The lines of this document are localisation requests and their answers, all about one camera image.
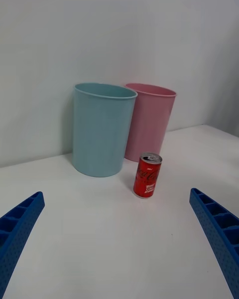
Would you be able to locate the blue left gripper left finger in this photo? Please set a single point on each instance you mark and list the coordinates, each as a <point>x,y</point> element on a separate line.
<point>17,231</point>

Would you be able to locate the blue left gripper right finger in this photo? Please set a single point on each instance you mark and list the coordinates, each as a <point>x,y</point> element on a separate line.
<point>221,234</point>

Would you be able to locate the red drink can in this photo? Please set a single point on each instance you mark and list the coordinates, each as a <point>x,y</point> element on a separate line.
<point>147,177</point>

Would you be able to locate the pale blue plastic bin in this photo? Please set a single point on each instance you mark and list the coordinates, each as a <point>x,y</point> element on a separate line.
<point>99,134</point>

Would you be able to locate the pink plastic bin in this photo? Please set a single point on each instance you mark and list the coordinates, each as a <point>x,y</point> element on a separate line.
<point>152,122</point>

